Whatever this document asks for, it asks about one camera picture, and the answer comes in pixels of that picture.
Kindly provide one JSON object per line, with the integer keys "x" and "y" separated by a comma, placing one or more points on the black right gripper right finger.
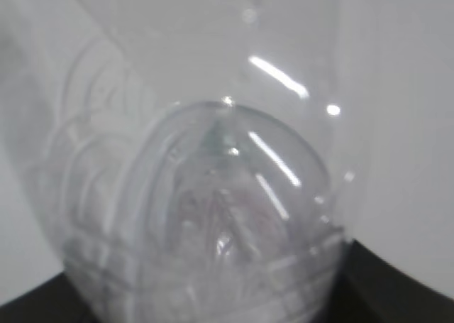
{"x": 368, "y": 289}

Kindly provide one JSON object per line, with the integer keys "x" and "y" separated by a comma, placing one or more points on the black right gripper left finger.
{"x": 55, "y": 301}

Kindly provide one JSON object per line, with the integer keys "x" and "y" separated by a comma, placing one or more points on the clear water bottle red label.
{"x": 178, "y": 153}

